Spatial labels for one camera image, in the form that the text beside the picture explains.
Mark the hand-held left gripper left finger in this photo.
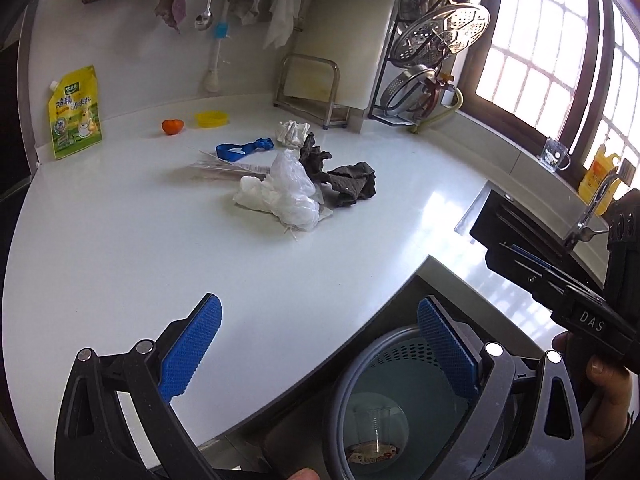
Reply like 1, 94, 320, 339
54, 292, 223, 480

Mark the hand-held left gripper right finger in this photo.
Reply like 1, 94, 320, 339
417, 296, 586, 480

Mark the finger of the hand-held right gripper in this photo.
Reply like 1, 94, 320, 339
484, 244, 567, 312
469, 187, 609, 302

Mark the grey perforated trash bin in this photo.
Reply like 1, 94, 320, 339
330, 324, 516, 480

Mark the clear plastic wrapper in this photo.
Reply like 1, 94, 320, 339
187, 147, 272, 182

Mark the dark grey cloth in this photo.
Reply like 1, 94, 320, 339
298, 132, 377, 208

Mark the white plastic bag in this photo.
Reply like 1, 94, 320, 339
232, 149, 327, 235

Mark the blue strap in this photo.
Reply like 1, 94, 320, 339
215, 137, 275, 164

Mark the white grid paper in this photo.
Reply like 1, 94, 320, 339
276, 120, 312, 149

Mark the person's right hand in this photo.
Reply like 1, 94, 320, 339
552, 332, 635, 480

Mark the black kitchen sink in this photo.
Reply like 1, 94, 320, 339
454, 180, 612, 286

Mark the chrome faucet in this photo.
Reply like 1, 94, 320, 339
564, 170, 622, 252

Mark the clear glass mug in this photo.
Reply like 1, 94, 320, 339
541, 137, 572, 172

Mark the yellow oil bottle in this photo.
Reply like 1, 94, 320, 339
579, 144, 622, 204

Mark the brown framed window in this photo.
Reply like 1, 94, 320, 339
459, 0, 640, 173

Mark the glass pot lid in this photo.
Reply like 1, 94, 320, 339
377, 64, 444, 117

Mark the metal steamer plate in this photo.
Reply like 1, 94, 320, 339
389, 3, 492, 67

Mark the yellow plastic lid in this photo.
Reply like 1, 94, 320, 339
195, 110, 230, 128

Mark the metal cutting board stand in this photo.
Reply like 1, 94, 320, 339
273, 54, 352, 132

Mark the yellow green detergent pouch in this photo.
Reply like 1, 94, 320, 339
47, 65, 104, 161

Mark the white cutting board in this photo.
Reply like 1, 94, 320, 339
291, 0, 402, 112

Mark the blue white bottle brush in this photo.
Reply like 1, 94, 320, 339
202, 0, 232, 94

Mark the white hanging cloth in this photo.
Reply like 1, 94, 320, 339
262, 0, 302, 50

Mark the pale yellow gas hose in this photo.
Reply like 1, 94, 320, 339
409, 85, 464, 134

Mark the black wire dish rack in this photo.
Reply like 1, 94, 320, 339
367, 0, 493, 125

